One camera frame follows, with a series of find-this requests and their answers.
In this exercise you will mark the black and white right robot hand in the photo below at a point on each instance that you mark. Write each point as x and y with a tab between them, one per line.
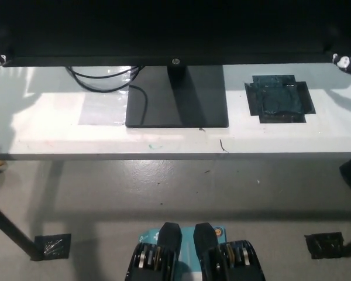
346	63

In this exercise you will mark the black HP monitor with stand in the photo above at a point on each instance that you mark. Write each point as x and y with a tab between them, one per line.
175	29

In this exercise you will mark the black tape patch on table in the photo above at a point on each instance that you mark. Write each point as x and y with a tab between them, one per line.
278	98

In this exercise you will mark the clear plastic sheet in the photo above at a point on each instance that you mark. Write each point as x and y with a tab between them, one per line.
102	108

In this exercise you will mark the black floor tape patch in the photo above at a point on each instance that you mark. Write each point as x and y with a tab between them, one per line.
324	246
54	246

